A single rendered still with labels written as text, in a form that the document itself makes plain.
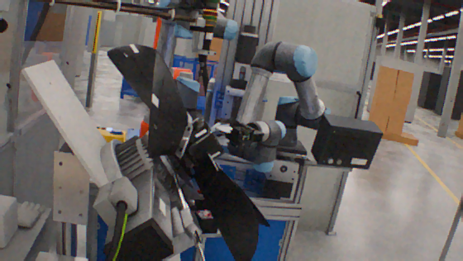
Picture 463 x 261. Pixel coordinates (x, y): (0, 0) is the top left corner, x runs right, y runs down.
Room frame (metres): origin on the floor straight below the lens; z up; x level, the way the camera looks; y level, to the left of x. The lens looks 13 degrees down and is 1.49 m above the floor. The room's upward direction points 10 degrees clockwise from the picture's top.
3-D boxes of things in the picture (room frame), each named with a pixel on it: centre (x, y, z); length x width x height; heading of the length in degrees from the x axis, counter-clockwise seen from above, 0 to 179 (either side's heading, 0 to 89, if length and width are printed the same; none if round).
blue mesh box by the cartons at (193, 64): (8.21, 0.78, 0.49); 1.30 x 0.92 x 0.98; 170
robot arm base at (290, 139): (1.94, -0.25, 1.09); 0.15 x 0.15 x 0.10
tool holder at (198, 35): (1.15, 0.12, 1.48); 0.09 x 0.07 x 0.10; 137
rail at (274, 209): (1.53, 0.09, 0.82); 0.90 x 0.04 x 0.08; 102
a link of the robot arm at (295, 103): (1.93, -0.26, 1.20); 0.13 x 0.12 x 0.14; 60
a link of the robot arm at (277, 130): (1.48, -0.14, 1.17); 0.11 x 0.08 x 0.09; 138
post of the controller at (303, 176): (1.62, -0.33, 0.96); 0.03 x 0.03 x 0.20; 12
